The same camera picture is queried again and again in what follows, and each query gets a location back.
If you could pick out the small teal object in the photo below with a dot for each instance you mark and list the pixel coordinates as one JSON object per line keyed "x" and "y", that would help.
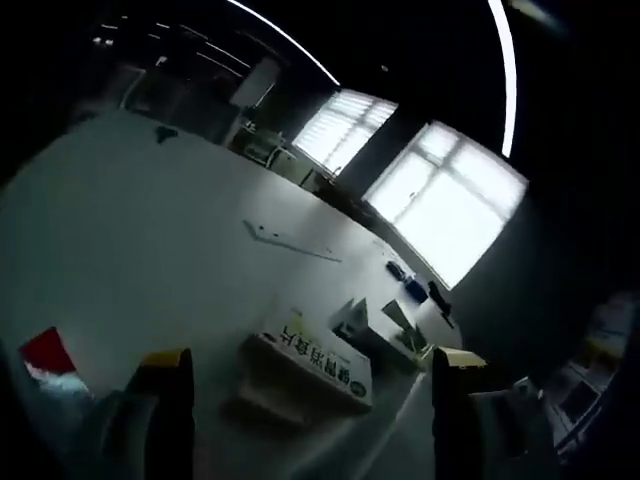
{"x": 396, "y": 269}

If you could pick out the narrow bright window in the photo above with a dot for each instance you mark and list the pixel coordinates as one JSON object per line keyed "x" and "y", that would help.
{"x": 345, "y": 130}

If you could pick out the black pouch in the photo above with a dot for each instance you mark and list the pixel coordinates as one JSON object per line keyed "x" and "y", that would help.
{"x": 441, "y": 302}

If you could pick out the red medicine box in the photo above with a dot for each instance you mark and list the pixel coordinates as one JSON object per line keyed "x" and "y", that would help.
{"x": 47, "y": 350}

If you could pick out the wide bright window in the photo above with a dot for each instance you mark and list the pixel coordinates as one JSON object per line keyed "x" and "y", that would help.
{"x": 445, "y": 205}

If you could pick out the blue plastic box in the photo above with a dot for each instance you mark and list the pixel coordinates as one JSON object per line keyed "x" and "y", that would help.
{"x": 416, "y": 291}

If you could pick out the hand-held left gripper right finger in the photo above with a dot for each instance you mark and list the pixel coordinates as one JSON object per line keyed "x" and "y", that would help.
{"x": 450, "y": 415}

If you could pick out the large white medicine box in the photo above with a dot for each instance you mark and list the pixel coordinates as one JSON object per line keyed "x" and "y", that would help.
{"x": 320, "y": 370}

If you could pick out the white square pillar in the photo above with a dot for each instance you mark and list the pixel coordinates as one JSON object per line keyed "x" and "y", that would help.
{"x": 256, "y": 82}

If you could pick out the curved ceiling light strip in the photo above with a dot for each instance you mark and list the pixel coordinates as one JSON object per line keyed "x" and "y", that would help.
{"x": 290, "y": 42}
{"x": 505, "y": 75}

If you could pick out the white mesh office chair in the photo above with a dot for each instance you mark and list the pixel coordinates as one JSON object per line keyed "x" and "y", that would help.
{"x": 272, "y": 157}

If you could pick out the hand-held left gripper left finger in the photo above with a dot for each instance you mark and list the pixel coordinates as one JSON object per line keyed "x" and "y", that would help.
{"x": 175, "y": 415}

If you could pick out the light green medicine box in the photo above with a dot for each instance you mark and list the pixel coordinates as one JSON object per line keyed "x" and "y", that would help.
{"x": 352, "y": 320}

